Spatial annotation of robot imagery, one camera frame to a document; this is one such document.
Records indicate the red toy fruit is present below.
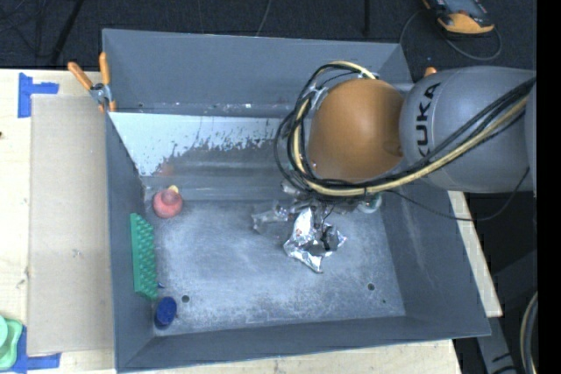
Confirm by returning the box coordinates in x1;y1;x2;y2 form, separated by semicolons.
152;184;184;220

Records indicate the grey metal bin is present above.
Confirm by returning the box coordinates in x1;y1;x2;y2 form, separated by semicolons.
101;28;493;373

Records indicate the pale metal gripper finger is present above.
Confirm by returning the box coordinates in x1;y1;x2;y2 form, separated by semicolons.
251;215;288;235
261;204;292;220

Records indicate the crumpled silver foil packet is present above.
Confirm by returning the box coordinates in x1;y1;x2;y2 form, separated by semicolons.
282;208;348;275

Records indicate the pale flat board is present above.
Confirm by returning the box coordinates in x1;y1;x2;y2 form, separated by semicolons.
25;94;116;358

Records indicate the green studded flat block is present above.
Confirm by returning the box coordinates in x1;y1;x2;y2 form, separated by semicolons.
129;212;160;301

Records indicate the blue round toy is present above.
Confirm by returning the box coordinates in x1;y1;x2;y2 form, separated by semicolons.
153;296;179;329

